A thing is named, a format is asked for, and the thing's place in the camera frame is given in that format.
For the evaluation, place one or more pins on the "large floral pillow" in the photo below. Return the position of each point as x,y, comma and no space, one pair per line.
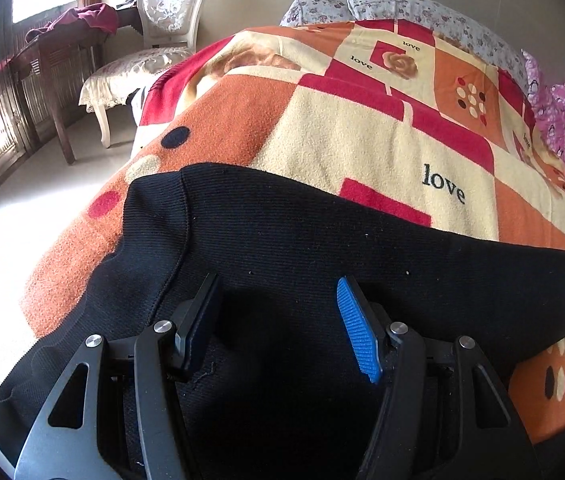
437,15

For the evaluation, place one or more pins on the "orange red checked printed blanket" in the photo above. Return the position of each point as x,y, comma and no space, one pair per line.
362,125

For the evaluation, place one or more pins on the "small floral pillow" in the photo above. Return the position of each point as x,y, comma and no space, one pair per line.
312,10

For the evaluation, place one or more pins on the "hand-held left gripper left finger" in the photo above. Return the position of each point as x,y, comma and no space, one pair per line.
197,345

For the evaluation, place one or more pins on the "dark wooden table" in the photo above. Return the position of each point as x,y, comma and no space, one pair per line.
57,60

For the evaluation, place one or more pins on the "lace chair seat cover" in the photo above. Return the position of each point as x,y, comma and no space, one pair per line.
132,67

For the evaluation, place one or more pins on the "white ornate chair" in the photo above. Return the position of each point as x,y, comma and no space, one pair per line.
172,5

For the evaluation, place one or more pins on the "dark red cloth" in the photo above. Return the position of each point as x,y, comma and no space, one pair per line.
90,17

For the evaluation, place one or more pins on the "black pants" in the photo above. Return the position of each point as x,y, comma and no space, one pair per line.
287,240

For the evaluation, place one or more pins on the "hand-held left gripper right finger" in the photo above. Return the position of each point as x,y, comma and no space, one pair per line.
357,330

